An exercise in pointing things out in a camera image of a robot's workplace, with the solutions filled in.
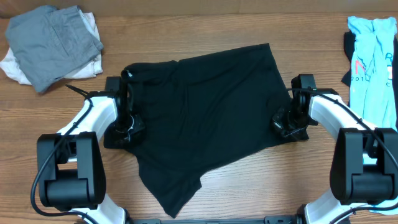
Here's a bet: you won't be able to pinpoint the black polo shirt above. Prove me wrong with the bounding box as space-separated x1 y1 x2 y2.
104 44 290 217

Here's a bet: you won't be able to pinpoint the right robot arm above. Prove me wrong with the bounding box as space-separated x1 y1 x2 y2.
264 74 397 223

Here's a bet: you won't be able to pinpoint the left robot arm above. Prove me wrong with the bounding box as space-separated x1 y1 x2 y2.
30 77 146 223

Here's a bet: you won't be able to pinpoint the light blue t-shirt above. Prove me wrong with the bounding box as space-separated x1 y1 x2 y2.
346 16 398 215

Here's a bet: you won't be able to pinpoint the black garment under pile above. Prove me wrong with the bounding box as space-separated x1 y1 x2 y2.
343 32 397 113

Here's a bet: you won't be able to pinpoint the grey folded trousers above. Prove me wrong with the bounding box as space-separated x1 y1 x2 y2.
5 5 104 93

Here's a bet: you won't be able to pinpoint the white folded garment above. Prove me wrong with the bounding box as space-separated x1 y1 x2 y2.
1 12 103 85

